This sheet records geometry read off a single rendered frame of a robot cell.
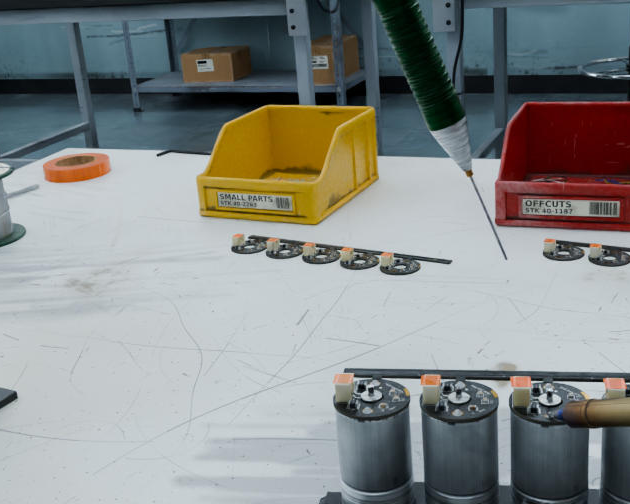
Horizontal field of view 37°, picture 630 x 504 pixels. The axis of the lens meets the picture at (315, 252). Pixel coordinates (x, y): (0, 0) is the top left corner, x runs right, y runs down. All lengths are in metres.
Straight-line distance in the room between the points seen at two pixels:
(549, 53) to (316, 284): 4.30
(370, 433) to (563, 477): 0.06
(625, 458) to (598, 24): 4.51
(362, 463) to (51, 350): 0.26
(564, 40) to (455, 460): 4.54
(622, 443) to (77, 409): 0.26
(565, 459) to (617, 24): 4.50
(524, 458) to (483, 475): 0.01
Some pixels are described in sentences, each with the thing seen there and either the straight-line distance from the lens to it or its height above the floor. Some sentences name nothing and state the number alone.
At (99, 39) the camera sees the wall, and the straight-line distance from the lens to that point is 5.83.
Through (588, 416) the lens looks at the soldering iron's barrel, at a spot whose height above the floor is 0.82.
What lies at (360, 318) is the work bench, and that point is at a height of 0.75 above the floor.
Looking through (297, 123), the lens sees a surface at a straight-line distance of 0.79.
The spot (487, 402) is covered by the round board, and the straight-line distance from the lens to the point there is 0.31.
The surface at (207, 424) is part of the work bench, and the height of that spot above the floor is 0.75.
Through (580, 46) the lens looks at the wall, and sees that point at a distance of 4.81.
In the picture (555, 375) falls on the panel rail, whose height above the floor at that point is 0.81.
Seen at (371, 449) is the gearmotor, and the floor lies 0.80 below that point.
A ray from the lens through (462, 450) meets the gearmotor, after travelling 0.30.
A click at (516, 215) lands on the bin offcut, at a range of 0.65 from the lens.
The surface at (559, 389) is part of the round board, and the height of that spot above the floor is 0.81.
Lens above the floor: 0.96
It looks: 20 degrees down
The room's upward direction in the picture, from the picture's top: 5 degrees counter-clockwise
